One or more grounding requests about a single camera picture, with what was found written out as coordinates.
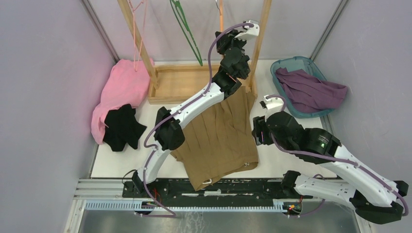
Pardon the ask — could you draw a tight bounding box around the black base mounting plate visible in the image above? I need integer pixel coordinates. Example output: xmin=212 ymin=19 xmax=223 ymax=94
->
xmin=122 ymin=178 xmax=301 ymax=207

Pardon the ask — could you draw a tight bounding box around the black garment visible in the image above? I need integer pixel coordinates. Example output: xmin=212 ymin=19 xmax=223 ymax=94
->
xmin=103 ymin=104 xmax=147 ymax=152

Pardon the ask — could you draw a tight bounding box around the tan brown pleated skirt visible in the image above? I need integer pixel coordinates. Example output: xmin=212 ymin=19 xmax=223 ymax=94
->
xmin=171 ymin=86 xmax=259 ymax=191

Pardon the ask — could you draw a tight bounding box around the pink garment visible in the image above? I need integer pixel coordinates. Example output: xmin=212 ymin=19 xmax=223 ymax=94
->
xmin=91 ymin=59 xmax=151 ymax=145

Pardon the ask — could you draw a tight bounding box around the teal plastic bin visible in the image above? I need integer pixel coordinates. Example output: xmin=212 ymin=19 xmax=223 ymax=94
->
xmin=270 ymin=56 xmax=347 ymax=118

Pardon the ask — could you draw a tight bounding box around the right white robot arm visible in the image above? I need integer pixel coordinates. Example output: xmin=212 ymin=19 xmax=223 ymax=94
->
xmin=252 ymin=111 xmax=409 ymax=224

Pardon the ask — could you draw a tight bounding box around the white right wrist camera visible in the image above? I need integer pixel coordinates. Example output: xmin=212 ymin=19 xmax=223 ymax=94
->
xmin=259 ymin=94 xmax=286 ymax=121

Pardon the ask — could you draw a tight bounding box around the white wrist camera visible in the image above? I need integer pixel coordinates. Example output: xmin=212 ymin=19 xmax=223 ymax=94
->
xmin=235 ymin=20 xmax=260 ymax=41
xmin=259 ymin=94 xmax=286 ymax=121

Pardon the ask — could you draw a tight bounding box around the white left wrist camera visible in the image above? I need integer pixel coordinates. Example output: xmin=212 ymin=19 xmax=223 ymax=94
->
xmin=235 ymin=20 xmax=260 ymax=41

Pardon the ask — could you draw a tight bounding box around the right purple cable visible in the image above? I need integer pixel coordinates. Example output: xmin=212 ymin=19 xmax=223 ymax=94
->
xmin=264 ymin=94 xmax=410 ymax=217

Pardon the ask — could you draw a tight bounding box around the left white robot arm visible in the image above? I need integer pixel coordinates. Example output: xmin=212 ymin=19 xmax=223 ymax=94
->
xmin=132 ymin=22 xmax=260 ymax=198

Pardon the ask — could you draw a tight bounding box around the pink thin hanger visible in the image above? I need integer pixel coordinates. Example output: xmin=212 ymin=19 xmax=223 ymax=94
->
xmin=128 ymin=0 xmax=149 ymax=72

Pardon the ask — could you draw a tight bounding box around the purple garment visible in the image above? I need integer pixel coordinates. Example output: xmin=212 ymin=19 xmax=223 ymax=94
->
xmin=275 ymin=68 xmax=348 ymax=114

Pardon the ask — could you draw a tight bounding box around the wooden clothes rack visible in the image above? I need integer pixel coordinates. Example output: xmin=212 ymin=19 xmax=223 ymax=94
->
xmin=118 ymin=0 xmax=272 ymax=104

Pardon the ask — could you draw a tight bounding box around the orange wavy hanger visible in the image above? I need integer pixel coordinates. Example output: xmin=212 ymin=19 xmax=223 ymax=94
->
xmin=215 ymin=0 xmax=224 ymax=32

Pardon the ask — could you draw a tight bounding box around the green hanger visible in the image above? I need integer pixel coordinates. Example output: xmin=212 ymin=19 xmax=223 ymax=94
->
xmin=169 ymin=0 xmax=203 ymax=67

